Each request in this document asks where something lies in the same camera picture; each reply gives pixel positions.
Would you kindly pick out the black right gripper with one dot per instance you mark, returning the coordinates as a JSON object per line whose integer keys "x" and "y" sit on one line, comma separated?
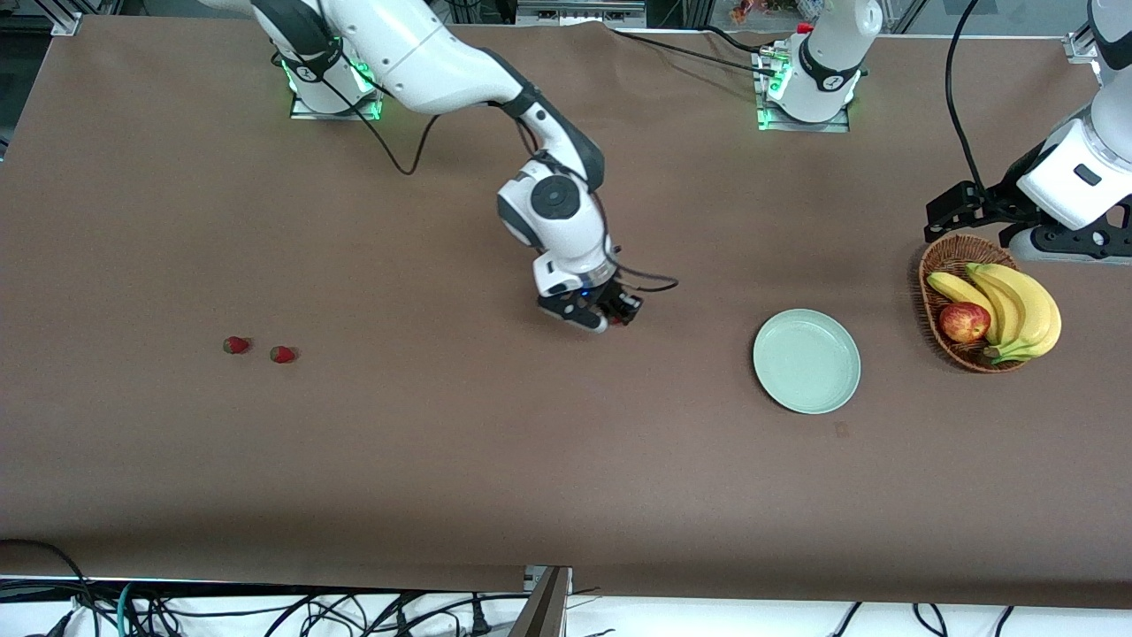
{"x": 612, "y": 299}

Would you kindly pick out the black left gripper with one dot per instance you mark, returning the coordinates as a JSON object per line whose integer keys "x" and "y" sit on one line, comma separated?
{"x": 998, "y": 200}

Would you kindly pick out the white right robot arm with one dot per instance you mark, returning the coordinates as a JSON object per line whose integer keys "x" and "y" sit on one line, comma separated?
{"x": 416, "y": 53}

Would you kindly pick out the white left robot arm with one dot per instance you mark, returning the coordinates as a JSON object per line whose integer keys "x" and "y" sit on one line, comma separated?
{"x": 831, "y": 53}

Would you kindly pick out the pale green plate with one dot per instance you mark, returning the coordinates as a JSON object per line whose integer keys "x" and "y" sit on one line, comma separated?
{"x": 806, "y": 361}

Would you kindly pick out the brown wicker basket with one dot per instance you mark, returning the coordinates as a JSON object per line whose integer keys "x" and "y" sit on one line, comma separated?
{"x": 946, "y": 252}

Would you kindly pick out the red apple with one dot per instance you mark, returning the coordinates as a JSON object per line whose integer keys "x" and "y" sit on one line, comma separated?
{"x": 964, "y": 322}

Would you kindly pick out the yellow banana bunch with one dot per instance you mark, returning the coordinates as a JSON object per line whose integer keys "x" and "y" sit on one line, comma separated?
{"x": 1030, "y": 310}

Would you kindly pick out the brown table cover sheet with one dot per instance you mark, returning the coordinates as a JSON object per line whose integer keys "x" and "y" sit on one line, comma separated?
{"x": 531, "y": 442}

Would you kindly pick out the grey background device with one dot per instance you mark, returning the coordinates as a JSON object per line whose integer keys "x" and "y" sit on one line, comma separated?
{"x": 579, "y": 11}

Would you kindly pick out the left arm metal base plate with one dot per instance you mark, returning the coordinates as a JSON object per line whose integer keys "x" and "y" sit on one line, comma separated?
{"x": 831, "y": 127}

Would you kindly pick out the aluminium frame profile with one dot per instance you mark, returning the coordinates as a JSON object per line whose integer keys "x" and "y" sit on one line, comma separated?
{"x": 66, "y": 22}
{"x": 1081, "y": 46}

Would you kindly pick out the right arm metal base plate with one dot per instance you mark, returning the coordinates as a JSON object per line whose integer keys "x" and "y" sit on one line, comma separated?
{"x": 305, "y": 112}

